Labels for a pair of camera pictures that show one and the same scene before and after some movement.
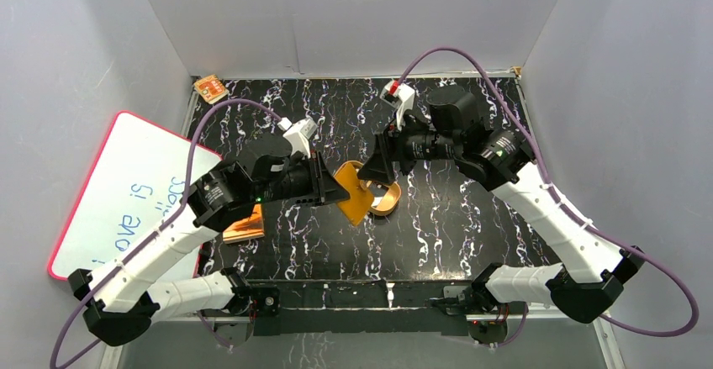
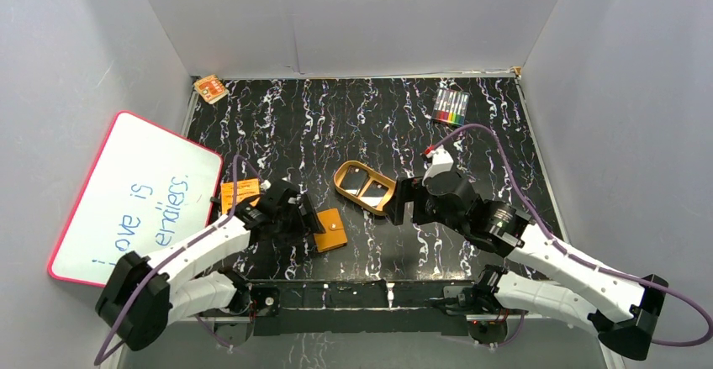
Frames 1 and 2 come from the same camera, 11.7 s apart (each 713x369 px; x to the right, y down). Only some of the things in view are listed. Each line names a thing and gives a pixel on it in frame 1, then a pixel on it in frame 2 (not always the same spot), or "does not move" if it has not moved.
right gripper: (379, 168) to (408, 190)
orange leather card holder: (361, 201) to (335, 234)
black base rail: (363, 308) does not move
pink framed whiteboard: (135, 181) does not move
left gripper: (319, 180) to (303, 214)
